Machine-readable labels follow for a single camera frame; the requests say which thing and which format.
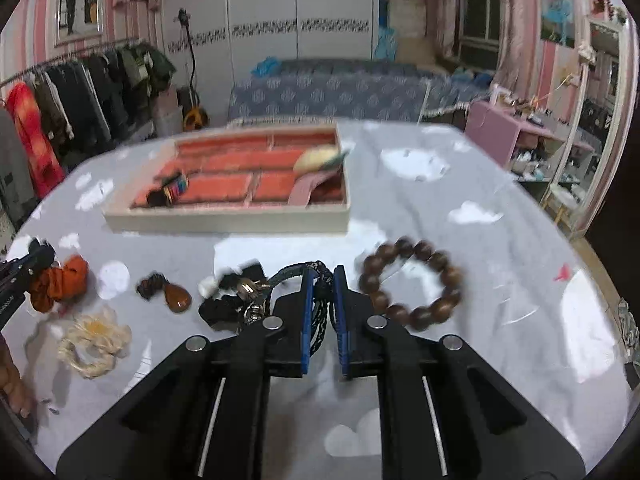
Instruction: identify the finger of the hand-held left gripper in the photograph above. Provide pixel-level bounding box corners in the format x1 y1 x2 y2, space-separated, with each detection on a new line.
15 238 57 281

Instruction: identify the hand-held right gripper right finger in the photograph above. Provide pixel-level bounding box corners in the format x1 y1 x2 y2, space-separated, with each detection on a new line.
334 265 586 480

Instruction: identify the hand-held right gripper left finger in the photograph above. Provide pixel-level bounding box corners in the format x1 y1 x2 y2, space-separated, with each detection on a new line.
56 266 321 480

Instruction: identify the orange scrunchie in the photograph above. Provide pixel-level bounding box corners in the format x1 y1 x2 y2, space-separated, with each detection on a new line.
27 255 91 313

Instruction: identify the black blue braided bracelet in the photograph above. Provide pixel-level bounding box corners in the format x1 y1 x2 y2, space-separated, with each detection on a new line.
267 260 335 358

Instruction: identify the black hair claw clip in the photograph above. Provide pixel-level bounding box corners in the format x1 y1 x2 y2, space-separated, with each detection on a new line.
199 260 273 332

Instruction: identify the brown wooden bead bracelet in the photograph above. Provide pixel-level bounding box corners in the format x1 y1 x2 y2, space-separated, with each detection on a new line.
357 237 463 332

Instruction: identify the cream scrunchie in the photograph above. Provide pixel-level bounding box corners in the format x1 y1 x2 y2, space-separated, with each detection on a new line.
56 307 132 380

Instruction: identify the white box with red lining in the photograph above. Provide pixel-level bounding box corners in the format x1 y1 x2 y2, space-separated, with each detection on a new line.
102 125 352 235

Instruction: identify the person's left hand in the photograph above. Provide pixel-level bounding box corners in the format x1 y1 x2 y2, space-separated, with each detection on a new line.
0 332 38 436

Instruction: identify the silver metal clasp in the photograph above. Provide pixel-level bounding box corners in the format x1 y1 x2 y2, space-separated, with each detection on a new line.
234 280 266 326

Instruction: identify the amber teardrop pendant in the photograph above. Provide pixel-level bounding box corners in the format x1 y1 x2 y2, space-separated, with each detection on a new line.
136 272 193 314

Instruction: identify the grey cloud print tablecloth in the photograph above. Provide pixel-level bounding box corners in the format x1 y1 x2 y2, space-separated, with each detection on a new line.
7 120 633 480

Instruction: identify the cream and green hair clip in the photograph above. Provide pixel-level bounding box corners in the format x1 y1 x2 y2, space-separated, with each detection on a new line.
294 145 351 175

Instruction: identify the row of hanging clothes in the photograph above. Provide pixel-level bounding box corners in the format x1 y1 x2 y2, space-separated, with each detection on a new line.
0 42 178 231

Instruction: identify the pale storage box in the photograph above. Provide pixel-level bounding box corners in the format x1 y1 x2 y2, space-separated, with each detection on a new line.
155 87 186 136

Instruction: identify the metal clothes rack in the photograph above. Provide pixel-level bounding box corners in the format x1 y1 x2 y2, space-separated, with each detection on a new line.
0 37 151 91

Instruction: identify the floor stand with yellow base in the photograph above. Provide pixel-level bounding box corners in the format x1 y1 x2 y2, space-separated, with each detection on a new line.
175 7 211 133

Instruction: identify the blue patterned sofa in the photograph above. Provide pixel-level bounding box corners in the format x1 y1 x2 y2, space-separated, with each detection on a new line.
227 57 496 123

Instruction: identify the pink desk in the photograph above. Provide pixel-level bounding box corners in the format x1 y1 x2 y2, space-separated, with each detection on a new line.
465 100 593 171

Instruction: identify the blue hanging cloth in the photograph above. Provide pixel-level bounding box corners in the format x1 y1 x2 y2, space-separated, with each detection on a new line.
372 0 401 61

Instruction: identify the white framed mirror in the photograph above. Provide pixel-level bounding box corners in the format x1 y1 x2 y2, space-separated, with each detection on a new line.
542 17 628 231

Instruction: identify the pink curtain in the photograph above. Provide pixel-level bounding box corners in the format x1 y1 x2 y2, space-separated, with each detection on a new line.
435 0 461 58
497 0 543 96

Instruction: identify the window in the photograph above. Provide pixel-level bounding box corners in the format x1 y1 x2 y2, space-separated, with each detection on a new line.
457 0 501 58

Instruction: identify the pink strap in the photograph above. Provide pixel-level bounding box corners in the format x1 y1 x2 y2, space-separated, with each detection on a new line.
287 170 341 207

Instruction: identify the black striped hair tie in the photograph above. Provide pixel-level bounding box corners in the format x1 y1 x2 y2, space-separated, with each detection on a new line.
146 171 191 207

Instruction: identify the framed wall poster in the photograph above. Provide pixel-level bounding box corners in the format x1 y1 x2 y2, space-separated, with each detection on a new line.
52 0 106 46

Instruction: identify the blue dancer wall picture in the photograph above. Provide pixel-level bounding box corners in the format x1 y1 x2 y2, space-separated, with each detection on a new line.
539 0 573 46

